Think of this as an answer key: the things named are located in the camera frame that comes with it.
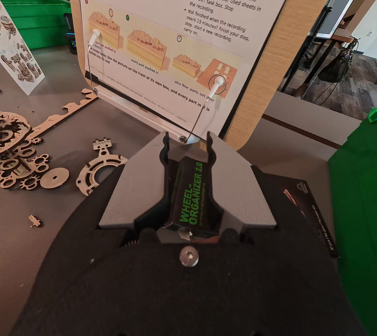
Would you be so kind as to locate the jagged wooden offcut strip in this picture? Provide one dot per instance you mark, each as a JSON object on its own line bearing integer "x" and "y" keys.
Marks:
{"x": 67, "y": 109}

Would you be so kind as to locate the white illustrated booklet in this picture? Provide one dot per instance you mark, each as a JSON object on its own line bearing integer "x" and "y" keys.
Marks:
{"x": 20, "y": 56}

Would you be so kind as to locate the black model kit box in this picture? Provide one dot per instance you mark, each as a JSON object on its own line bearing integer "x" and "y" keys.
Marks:
{"x": 191, "y": 194}

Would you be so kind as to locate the printed instruction sheet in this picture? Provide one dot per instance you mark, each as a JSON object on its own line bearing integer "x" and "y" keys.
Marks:
{"x": 165, "y": 3}

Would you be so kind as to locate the black device with display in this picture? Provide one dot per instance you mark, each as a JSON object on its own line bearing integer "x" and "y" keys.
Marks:
{"x": 70, "y": 33}

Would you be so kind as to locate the tiny wooden peg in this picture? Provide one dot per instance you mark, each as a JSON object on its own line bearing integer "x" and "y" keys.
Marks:
{"x": 34, "y": 221}

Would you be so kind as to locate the round wooden gear assembly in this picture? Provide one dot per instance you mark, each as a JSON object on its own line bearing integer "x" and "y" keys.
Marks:
{"x": 14, "y": 133}

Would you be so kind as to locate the round wooden frame with tab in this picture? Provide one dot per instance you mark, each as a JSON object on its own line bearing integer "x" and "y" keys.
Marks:
{"x": 101, "y": 162}

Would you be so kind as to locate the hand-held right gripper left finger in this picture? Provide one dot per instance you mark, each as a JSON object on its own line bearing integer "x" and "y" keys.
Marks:
{"x": 138, "y": 183}

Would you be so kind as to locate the framed whiteboard on stand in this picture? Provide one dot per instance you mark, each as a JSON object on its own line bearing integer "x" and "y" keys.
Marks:
{"x": 341, "y": 3}

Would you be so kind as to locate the black hanging bag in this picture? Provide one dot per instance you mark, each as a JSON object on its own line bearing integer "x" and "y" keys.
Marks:
{"x": 337, "y": 66}

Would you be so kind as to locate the green plastic crate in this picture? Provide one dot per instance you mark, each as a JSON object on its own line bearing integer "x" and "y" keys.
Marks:
{"x": 35, "y": 18}

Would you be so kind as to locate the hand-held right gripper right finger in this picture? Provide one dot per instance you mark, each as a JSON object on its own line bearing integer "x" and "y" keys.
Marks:
{"x": 238, "y": 186}

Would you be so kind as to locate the cluster of small wooden rings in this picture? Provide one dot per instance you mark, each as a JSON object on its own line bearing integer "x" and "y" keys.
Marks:
{"x": 20, "y": 165}

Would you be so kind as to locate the light wooden stand board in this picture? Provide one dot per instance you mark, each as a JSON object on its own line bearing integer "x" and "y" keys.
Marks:
{"x": 303, "y": 33}

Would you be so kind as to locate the wooden disc with square hole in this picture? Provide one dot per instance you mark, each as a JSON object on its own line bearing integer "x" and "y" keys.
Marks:
{"x": 60, "y": 178}

